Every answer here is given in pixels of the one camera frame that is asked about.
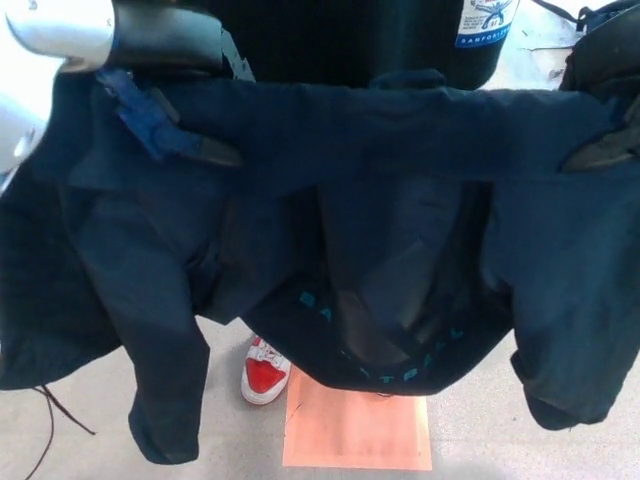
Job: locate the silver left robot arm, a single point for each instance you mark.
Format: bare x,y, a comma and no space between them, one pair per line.
60,30

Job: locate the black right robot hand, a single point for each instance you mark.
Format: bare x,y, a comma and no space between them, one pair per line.
612,55

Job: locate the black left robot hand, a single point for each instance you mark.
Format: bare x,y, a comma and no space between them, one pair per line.
165,35

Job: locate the red white right sneaker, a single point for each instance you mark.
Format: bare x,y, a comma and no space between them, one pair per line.
264,375

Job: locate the orange floor mat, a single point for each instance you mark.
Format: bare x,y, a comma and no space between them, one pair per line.
355,435

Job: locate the black printed shirt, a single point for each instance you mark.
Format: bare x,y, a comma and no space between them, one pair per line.
350,35

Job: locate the dark teal coat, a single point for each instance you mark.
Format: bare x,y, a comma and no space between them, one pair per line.
350,125

